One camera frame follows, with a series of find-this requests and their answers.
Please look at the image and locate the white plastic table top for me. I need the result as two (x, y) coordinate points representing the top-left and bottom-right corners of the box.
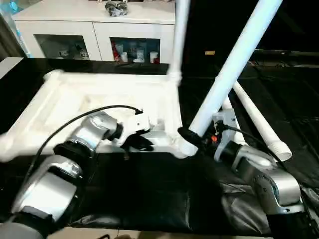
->
(0, 70), (200, 163)

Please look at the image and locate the black work mat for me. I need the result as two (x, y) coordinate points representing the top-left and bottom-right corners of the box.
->
(0, 56), (319, 237)

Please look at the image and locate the glossy black long bar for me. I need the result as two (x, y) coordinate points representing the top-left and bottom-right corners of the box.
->
(249, 48), (319, 58)

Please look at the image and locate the white cabinet with glass doors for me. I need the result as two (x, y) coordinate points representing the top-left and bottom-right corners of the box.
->
(12, 0), (176, 64)

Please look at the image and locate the crumpled silver black object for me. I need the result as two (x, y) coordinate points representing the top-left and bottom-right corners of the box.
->
(105, 0), (129, 17)

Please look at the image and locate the light blue plastic bottle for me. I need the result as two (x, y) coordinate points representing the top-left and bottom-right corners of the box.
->
(0, 0), (28, 58)

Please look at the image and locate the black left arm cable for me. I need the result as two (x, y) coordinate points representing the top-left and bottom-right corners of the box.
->
(22, 105), (144, 200)

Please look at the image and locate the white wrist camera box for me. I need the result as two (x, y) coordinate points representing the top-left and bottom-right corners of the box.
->
(120, 114), (151, 148)
(213, 110), (238, 136)

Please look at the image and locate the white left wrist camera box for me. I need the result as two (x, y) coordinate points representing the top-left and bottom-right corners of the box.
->
(120, 114), (151, 148)

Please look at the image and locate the white plastic table leg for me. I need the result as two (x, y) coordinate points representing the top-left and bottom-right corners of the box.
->
(178, 0), (285, 158)
(167, 0), (191, 86)
(232, 82), (293, 162)
(221, 97), (246, 145)

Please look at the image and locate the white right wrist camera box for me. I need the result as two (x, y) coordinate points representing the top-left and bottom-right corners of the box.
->
(213, 110), (238, 136)

